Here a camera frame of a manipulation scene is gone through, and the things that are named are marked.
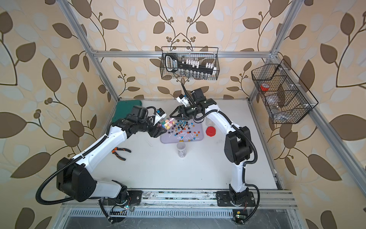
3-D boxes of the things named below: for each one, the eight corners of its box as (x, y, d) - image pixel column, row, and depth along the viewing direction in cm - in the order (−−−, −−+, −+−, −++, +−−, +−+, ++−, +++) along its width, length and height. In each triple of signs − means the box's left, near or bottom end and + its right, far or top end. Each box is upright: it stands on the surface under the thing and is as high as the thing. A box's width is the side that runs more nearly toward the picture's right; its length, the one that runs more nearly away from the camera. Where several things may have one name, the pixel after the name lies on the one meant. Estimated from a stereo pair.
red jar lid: (206, 136, 100) (206, 135, 99) (205, 128, 105) (205, 126, 103) (216, 136, 100) (216, 135, 99) (214, 128, 105) (215, 126, 103)
